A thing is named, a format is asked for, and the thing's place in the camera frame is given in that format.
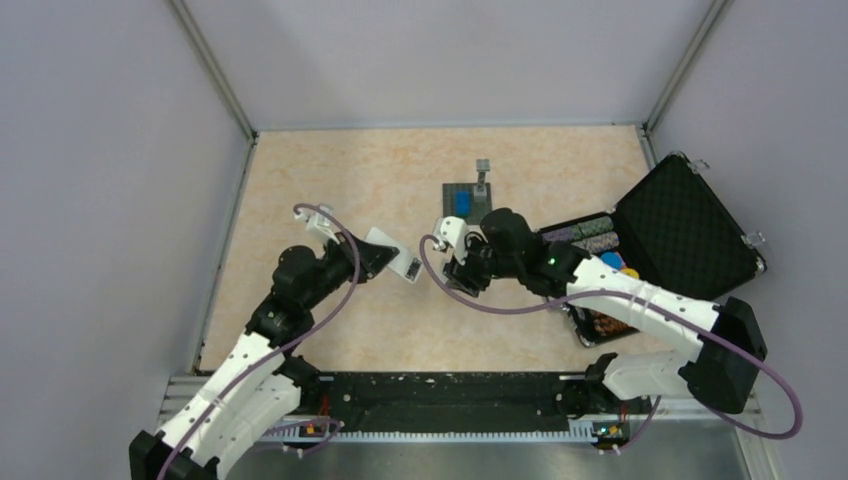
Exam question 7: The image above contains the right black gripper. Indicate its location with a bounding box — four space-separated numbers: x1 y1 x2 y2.
444 233 523 297

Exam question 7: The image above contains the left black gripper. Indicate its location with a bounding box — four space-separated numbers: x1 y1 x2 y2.
302 228 399 309

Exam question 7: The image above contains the white remote control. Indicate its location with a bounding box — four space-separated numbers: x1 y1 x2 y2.
365 227 423 284

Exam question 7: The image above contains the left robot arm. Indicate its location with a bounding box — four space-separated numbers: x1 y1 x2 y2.
129 228 420 479

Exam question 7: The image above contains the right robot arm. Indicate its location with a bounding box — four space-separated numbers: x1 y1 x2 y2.
433 208 767 414

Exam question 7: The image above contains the grey lego baseplate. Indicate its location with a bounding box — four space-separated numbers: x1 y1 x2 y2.
442 182 493 225

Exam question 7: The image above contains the blue lego brick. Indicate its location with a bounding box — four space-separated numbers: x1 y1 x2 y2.
453 191 472 218

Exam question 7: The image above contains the grey lego tower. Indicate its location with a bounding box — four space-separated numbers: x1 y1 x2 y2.
473 159 491 202

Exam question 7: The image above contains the blue round chip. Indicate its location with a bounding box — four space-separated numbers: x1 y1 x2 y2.
600 251 626 270

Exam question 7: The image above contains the black poker chip case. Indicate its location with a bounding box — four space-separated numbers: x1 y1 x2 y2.
533 151 768 349

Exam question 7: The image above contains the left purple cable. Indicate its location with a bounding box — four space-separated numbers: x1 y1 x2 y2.
155 202 362 480

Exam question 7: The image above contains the purple cable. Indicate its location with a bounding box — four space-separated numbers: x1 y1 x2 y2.
418 235 804 455
155 202 362 480

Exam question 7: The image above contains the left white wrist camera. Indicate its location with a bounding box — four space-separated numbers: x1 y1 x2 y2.
304 204 339 244

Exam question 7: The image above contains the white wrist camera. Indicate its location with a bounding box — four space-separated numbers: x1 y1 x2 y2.
432 216 470 265
304 204 339 244

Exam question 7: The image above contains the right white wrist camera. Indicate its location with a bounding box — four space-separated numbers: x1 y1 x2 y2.
432 216 470 265

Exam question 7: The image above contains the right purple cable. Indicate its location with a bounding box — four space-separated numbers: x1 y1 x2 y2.
418 235 804 455

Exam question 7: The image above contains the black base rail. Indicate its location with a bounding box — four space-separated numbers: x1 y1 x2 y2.
297 372 622 434

